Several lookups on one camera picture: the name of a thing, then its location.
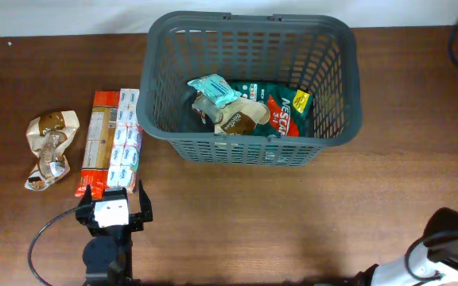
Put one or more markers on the grey plastic basket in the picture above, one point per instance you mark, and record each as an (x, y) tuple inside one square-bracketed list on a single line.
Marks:
[(312, 53)]

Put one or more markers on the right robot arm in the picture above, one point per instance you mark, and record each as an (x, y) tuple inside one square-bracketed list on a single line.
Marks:
[(431, 260)]

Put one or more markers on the light blue wet wipes pack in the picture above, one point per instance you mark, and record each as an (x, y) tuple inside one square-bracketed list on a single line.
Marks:
[(215, 88)]

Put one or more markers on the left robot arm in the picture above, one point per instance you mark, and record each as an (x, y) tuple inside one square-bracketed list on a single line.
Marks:
[(108, 255)]

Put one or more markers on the Kleenex tissue multipack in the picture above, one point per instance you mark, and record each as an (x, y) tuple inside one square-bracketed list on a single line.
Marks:
[(127, 142)]

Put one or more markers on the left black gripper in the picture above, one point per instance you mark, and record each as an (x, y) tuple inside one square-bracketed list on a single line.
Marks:
[(146, 213)]

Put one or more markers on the orange San Remo spaghetti pack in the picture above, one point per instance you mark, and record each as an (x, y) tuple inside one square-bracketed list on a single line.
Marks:
[(100, 137)]

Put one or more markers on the beige Dolce Gusto snack bag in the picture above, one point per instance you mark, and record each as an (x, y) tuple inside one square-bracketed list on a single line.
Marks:
[(240, 117)]

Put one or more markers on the beige brown snack bag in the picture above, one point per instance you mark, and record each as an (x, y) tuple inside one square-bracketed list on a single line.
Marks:
[(48, 137)]

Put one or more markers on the green Nescafe coffee bag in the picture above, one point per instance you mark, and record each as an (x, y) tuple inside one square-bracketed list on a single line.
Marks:
[(288, 107)]

